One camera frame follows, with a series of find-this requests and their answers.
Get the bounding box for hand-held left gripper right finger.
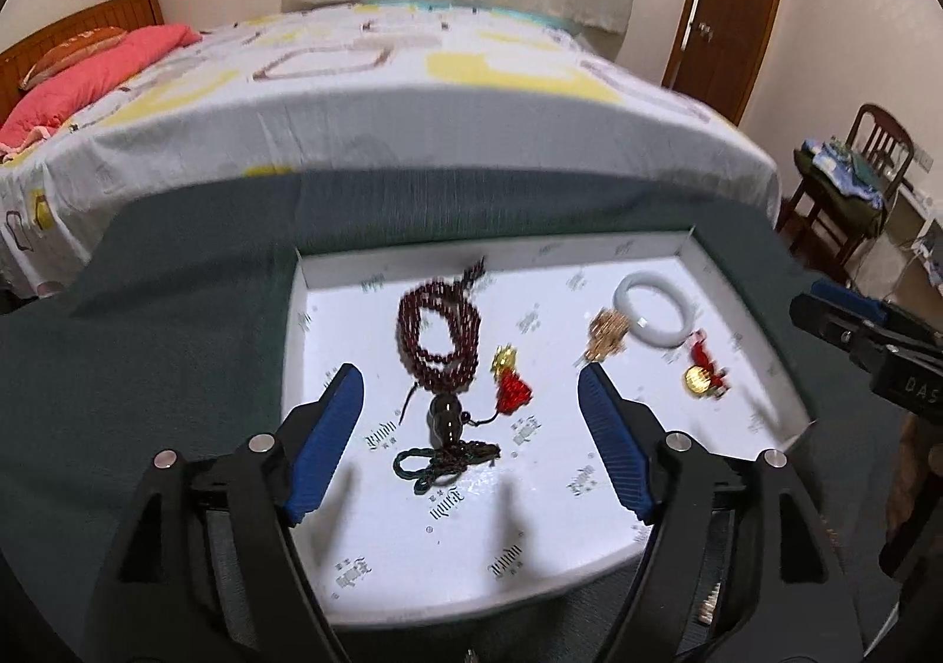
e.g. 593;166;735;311
576;362;866;663

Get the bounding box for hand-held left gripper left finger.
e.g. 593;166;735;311
87;362;365;663

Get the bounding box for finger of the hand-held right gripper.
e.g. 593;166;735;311
810;280;894;326
790;293;874;358

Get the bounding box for gold pendant with red knot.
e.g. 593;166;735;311
679;330;732;400

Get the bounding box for dark gourd pendant necklace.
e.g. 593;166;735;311
393;383;502;498

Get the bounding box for gold charm with red tassel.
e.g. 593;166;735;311
490;344;535;417

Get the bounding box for gold brooch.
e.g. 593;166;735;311
575;309;631;365

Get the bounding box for white jade bangle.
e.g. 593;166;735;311
613;271;697;347

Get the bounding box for shallow white-lined box tray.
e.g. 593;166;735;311
280;226;815;627

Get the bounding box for dark red bead necklace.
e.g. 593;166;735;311
396;255;489;393

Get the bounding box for white side desk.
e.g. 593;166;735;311
858;180;943;311

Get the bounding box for pile of clothes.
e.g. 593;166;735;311
794;136;889;237

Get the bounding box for wooden chair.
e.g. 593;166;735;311
777;104;916;285

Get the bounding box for dark grey tablecloth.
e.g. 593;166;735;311
0;166;943;663

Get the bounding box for patterned white bed sheet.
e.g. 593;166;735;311
0;0;782;299

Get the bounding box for pink quilt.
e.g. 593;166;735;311
0;24;203;156

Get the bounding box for brown pillow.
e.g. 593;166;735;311
18;25;128;91

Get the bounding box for wooden bed headboard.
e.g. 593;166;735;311
0;0;164;111

